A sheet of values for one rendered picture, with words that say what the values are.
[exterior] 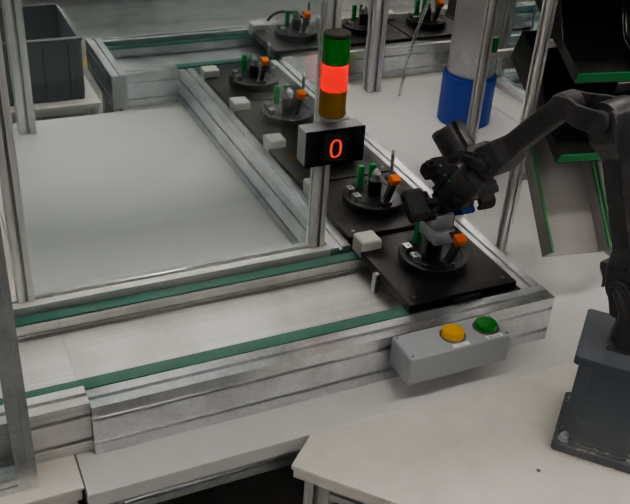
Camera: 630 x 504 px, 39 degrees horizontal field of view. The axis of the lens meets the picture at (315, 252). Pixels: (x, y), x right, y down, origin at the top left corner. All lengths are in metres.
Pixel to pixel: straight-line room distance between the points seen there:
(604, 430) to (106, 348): 0.86
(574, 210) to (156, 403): 0.93
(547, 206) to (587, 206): 0.09
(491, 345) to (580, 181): 0.46
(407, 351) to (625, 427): 0.37
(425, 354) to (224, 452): 0.38
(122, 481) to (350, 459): 0.36
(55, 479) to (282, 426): 0.38
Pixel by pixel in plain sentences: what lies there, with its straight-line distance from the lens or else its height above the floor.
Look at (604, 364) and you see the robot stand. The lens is 1.47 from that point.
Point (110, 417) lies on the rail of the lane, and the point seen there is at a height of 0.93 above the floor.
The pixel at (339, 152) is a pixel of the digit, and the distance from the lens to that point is 1.68.
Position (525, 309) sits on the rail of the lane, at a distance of 1.75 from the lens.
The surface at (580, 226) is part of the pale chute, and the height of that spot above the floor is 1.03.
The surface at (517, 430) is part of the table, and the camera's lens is 1.61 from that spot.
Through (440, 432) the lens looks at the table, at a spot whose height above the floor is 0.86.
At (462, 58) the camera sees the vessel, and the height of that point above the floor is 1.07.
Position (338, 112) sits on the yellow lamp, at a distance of 1.64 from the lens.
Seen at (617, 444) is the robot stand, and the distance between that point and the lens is 1.57.
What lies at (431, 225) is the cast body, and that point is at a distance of 1.74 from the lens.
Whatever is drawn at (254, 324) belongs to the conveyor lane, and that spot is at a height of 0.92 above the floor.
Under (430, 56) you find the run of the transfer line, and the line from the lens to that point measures 3.06.
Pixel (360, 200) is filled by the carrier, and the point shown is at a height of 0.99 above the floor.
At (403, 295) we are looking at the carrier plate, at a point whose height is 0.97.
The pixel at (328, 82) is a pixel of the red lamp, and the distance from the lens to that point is 1.62.
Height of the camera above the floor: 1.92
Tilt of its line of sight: 32 degrees down
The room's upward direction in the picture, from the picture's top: 4 degrees clockwise
